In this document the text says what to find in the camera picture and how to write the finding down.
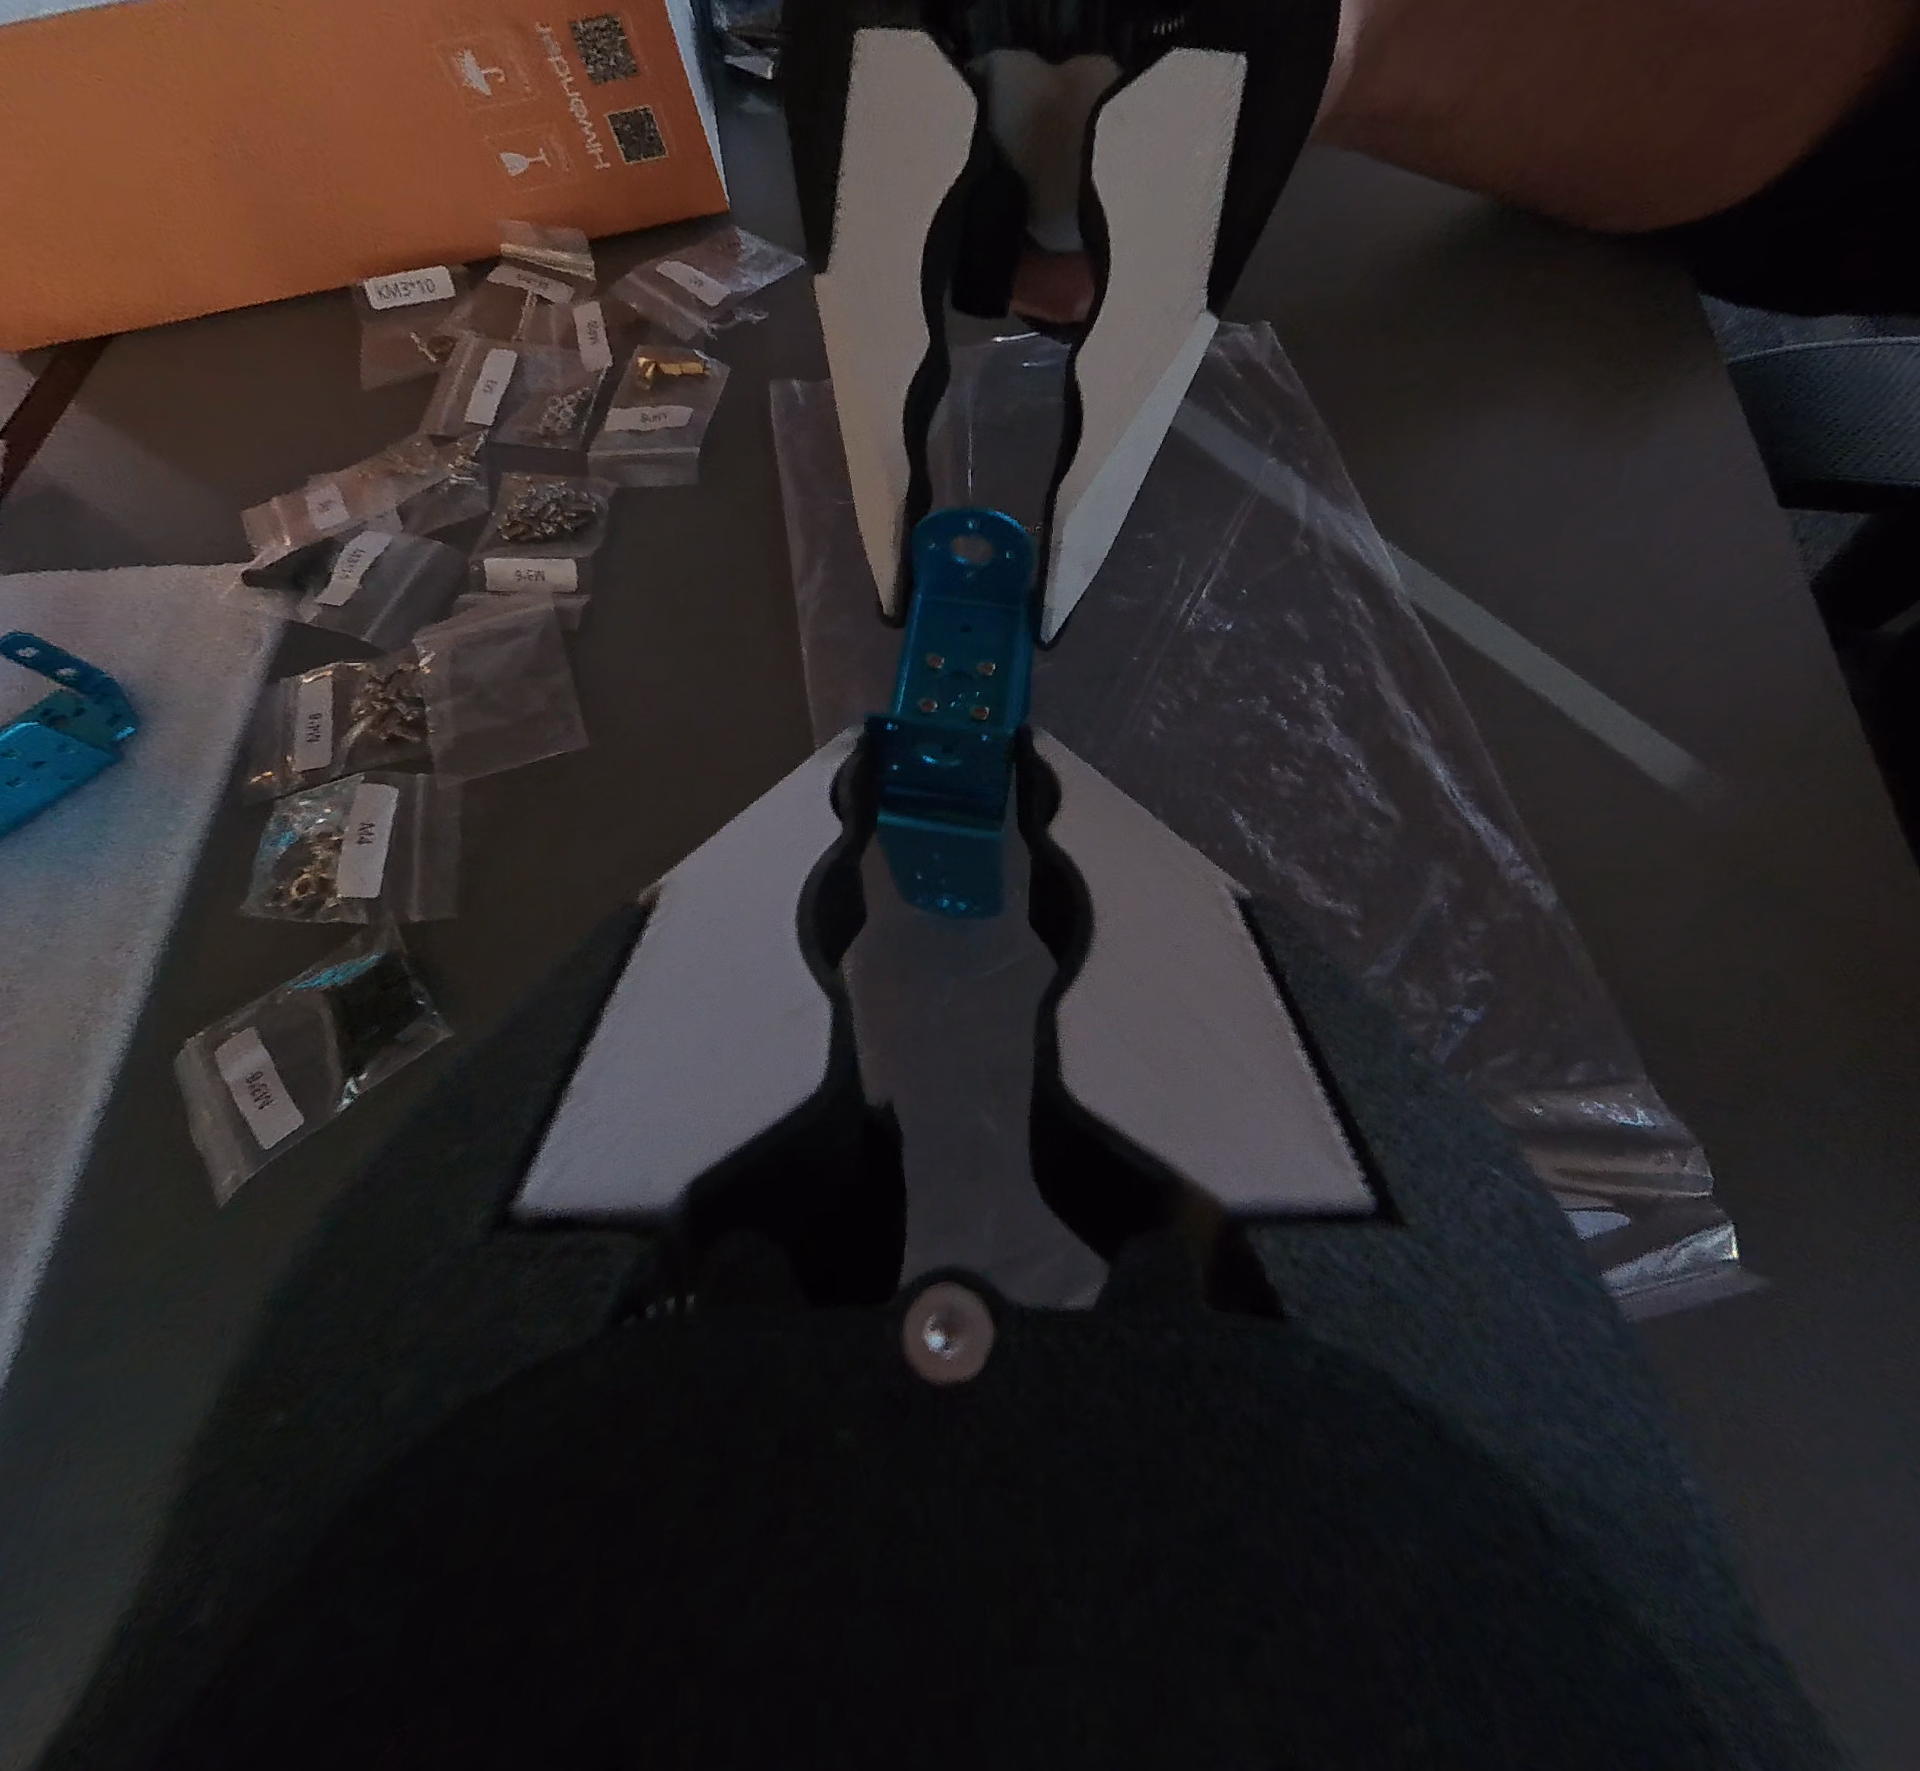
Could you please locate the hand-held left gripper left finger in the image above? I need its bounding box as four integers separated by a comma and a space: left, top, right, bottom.
505, 720, 916, 1305

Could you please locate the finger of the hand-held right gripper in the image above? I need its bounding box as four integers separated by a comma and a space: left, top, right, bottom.
813, 24, 1025, 631
1034, 49, 1255, 649

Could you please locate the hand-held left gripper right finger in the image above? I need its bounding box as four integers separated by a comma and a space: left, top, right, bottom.
1025, 727, 1400, 1266

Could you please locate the small blue U bracket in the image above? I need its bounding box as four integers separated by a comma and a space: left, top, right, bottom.
866, 508, 1044, 920

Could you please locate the person's right forearm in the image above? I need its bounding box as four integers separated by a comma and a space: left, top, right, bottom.
1312, 0, 1920, 228

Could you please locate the grey desk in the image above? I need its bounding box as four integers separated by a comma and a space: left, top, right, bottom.
0, 106, 1920, 1771

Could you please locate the clear plastic bag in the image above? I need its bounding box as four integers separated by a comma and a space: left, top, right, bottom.
766, 319, 1749, 1317

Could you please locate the pile of small screw bags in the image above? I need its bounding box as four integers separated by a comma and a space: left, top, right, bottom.
171, 219, 807, 1208

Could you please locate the white foam sheet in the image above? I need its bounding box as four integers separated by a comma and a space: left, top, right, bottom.
0, 567, 294, 1384

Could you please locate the orange cardboard box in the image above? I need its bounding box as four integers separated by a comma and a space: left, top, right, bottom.
0, 0, 735, 355

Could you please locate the person's black clothing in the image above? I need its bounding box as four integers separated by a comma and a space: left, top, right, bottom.
1695, 211, 1920, 319

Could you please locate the black mesh office chair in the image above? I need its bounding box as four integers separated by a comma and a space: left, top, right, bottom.
1701, 294, 1920, 513

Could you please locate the blue perforated bracket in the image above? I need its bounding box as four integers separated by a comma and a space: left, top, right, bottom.
0, 629, 145, 840

